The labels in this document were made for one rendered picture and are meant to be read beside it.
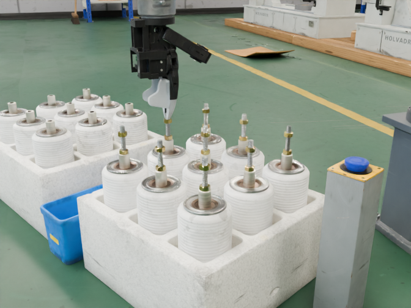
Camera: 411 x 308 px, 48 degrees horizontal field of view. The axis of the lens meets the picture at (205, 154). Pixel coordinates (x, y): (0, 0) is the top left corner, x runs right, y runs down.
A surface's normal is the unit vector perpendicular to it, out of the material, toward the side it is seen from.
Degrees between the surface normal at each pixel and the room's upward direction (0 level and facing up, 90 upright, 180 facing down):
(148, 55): 90
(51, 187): 90
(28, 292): 0
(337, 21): 90
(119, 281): 90
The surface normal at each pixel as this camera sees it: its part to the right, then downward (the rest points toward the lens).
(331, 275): -0.71, 0.26
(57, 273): 0.00, -0.93
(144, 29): 0.39, 0.34
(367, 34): -0.95, 0.12
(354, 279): 0.70, 0.26
